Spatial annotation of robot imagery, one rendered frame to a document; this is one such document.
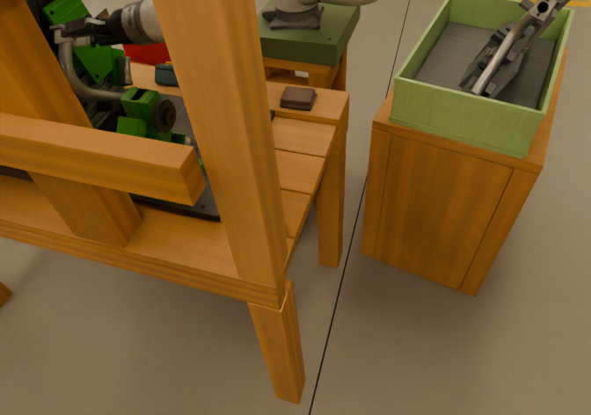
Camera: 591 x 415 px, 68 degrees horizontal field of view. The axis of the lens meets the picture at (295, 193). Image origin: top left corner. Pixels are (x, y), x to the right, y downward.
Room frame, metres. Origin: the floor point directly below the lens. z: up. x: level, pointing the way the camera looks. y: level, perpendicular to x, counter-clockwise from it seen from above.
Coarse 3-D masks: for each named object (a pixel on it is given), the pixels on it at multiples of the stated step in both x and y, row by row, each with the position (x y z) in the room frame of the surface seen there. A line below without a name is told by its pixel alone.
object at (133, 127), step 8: (120, 120) 0.76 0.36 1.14; (128, 120) 0.75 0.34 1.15; (136, 120) 0.75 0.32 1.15; (144, 120) 0.76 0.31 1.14; (120, 128) 0.75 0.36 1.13; (128, 128) 0.74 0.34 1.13; (136, 128) 0.74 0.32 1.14; (144, 128) 0.75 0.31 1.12; (144, 136) 0.74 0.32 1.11; (152, 136) 0.78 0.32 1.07; (168, 136) 0.82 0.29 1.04; (176, 136) 0.87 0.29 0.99; (184, 136) 0.87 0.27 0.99
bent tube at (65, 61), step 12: (60, 24) 1.00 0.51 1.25; (60, 48) 0.98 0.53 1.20; (60, 60) 0.96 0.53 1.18; (72, 72) 0.95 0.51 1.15; (72, 84) 0.94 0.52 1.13; (84, 84) 0.96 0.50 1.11; (84, 96) 0.94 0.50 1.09; (96, 96) 0.96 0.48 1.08; (108, 96) 0.98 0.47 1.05; (120, 96) 1.01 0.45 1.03
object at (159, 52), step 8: (128, 48) 1.58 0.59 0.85; (136, 48) 1.56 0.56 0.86; (144, 48) 1.54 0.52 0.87; (152, 48) 1.52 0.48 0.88; (160, 48) 1.50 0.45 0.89; (136, 56) 1.57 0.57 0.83; (144, 56) 1.55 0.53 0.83; (152, 56) 1.53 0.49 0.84; (160, 56) 1.51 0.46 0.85; (168, 56) 1.49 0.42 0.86; (152, 64) 1.53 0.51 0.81
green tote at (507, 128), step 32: (448, 0) 1.52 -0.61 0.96; (480, 0) 1.53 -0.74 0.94; (512, 0) 1.47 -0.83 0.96; (544, 32) 1.40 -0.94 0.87; (416, 64) 1.24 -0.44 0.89; (416, 96) 1.04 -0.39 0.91; (448, 96) 0.99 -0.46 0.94; (544, 96) 0.96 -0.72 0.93; (416, 128) 1.03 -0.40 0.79; (448, 128) 0.98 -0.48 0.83; (480, 128) 0.94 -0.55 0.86; (512, 128) 0.89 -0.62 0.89
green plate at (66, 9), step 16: (64, 0) 1.10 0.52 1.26; (80, 0) 1.14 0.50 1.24; (48, 16) 1.04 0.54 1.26; (64, 16) 1.07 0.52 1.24; (80, 16) 1.11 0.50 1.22; (80, 48) 1.05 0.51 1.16; (96, 48) 1.09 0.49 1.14; (80, 64) 1.03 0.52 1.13; (96, 64) 1.05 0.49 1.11; (112, 64) 1.09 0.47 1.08; (96, 80) 1.02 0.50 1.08
